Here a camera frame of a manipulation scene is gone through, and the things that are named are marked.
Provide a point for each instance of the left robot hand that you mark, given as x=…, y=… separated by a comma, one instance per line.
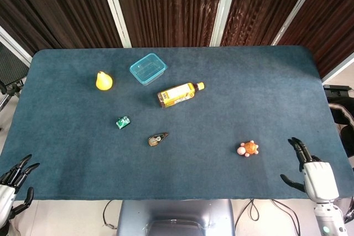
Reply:
x=8, y=186

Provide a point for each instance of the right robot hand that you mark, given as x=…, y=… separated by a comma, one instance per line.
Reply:
x=318, y=176

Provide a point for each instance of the orange toy turtle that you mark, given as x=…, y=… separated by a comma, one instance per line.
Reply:
x=248, y=148

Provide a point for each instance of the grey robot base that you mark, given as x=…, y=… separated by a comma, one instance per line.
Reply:
x=175, y=218

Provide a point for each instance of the black equipment stand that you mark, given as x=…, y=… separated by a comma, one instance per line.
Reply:
x=338, y=92

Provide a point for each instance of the black office chair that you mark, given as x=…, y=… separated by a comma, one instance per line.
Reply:
x=9, y=70

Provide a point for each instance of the small green box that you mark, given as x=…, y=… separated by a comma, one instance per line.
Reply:
x=122, y=122

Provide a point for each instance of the yellow pear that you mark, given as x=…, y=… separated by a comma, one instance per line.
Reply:
x=103, y=81

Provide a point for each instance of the blue table cloth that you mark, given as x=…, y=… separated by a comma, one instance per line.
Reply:
x=177, y=125

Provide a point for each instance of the black correction tape dispenser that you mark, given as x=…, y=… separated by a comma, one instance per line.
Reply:
x=157, y=139

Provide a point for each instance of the amber bottle with yellow cap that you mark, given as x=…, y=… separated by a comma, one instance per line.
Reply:
x=178, y=95

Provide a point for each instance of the clear blue plastic container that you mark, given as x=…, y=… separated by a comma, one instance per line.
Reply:
x=148, y=68

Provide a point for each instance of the brown folding screen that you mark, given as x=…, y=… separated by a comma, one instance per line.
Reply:
x=177, y=8

